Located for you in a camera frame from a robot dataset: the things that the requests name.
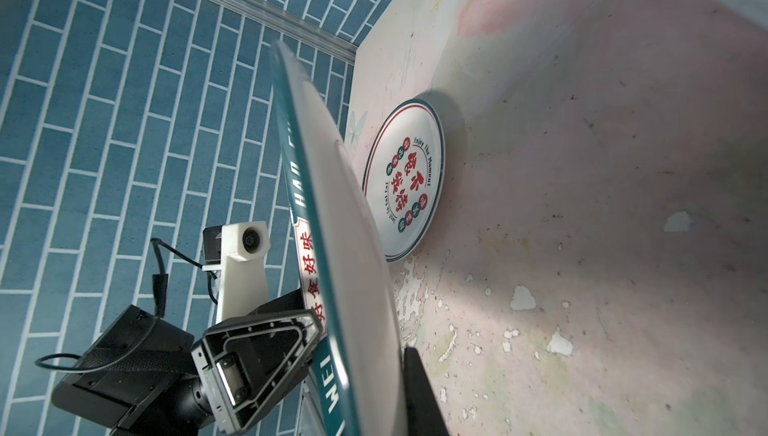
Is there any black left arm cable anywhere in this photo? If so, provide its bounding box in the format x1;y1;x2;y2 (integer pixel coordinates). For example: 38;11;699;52
34;237;220;374

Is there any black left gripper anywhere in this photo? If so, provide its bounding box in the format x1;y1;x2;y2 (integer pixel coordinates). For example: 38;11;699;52
51;291;323;435

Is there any large green rim plate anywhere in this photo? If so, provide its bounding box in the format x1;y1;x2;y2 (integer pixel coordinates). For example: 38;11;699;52
271;42;408;435

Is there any large red character plate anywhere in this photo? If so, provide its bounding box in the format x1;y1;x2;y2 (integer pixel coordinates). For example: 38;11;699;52
362;99;445;263

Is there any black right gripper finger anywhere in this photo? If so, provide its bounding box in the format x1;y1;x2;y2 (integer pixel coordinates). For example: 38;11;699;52
403;347;449;436

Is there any aluminium left corner post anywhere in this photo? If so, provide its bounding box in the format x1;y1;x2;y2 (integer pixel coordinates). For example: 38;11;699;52
209;0;357;64

